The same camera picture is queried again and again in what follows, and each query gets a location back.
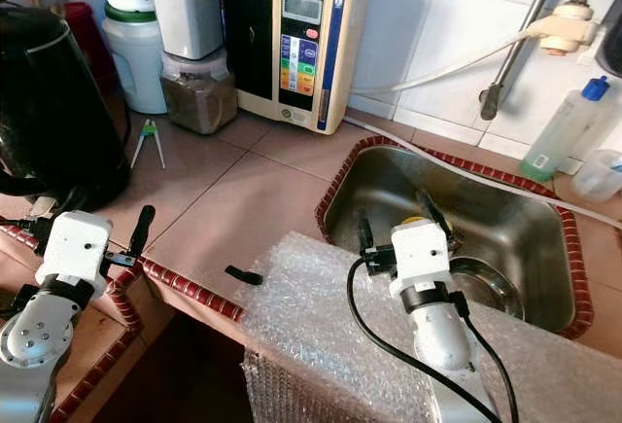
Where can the steel wall faucet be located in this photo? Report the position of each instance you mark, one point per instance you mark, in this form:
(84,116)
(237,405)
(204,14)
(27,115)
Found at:
(510,63)

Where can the black tape piece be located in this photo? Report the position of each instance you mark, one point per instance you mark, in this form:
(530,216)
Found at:
(243,275)

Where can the clear plastic cup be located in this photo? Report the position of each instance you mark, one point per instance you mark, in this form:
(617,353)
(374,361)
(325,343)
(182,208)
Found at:
(598,175)

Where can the frosted white plastic container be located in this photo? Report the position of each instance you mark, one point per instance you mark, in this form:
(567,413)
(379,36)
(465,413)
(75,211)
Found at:
(190,15)

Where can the clear bubble wrap sheet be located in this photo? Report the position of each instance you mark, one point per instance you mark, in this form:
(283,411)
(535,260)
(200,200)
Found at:
(311,345)

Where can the dark blue plastic tray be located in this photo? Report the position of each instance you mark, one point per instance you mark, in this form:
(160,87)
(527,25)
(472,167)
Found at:
(612,49)

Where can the stainless steel bowl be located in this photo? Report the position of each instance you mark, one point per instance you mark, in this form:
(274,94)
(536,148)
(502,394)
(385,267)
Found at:
(491,287)

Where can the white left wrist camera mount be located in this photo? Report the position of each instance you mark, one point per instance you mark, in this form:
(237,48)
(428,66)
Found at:
(73,248)

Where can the small tongs with green hinge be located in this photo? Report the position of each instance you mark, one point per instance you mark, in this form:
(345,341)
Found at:
(146,129)

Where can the clear jar of brown powder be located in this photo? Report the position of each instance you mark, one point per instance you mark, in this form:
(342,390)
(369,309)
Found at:
(197,102)

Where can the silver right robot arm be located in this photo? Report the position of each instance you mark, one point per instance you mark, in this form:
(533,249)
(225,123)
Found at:
(442,340)

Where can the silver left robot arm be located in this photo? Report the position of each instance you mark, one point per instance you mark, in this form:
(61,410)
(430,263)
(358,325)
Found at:
(44,335)

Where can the black electric kettle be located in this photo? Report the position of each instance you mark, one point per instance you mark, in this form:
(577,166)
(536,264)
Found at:
(58,112)

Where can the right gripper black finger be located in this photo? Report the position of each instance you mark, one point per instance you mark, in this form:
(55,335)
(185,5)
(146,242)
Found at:
(433,206)
(366,236)

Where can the cream and black water ionizer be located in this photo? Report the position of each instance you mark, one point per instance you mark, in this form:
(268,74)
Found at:
(316,53)

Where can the white jug with green lid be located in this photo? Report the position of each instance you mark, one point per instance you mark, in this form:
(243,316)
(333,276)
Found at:
(134,68)

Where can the clear bottle with blue cap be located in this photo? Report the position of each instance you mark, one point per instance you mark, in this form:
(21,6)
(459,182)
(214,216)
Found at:
(559,136)

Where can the stainless steel sink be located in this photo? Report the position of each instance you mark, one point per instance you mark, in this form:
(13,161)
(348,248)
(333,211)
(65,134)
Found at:
(515,219)

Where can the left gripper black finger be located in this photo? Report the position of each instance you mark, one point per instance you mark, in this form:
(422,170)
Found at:
(142,230)
(44,233)

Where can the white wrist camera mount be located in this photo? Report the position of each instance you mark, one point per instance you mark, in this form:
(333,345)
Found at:
(73,248)
(420,253)

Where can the red plastic container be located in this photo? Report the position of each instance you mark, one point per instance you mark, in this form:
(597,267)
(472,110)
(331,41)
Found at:
(86,34)

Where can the cream faucet diverter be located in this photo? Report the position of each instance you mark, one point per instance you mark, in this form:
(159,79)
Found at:
(569,29)

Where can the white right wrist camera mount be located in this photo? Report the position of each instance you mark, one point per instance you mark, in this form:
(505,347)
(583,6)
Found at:
(420,253)

